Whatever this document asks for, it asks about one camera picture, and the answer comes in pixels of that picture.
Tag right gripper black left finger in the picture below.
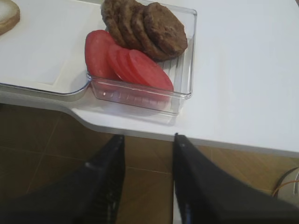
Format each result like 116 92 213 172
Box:
0 135 125 224

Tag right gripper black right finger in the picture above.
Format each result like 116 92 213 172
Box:
173 134 299 224

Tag bun half cut side up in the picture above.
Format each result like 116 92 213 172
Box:
0 0 21 35

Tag clear patty and tomato container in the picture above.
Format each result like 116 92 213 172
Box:
86 5 197 116

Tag red tomato slice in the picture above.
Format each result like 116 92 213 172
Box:
117 48 144 84
128 50 174 91
85 30 120 81
107 44 125 82

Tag leftmost red tomato slice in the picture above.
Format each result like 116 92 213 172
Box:
85 30 120 81

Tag rightmost red tomato slice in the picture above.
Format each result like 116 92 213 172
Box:
128 50 174 91

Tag white rectangular serving tray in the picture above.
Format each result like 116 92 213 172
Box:
0 0 105 101

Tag rightmost brown meat patty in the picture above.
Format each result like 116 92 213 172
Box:
143 2 188 57

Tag brown meat patty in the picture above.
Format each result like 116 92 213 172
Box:
143 2 188 57
118 0 143 51
101 0 127 48
131 7 173 61

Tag leftmost brown meat patty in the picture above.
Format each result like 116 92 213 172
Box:
101 0 127 48

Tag orange and white cables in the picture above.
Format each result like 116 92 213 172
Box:
271 171 299 196

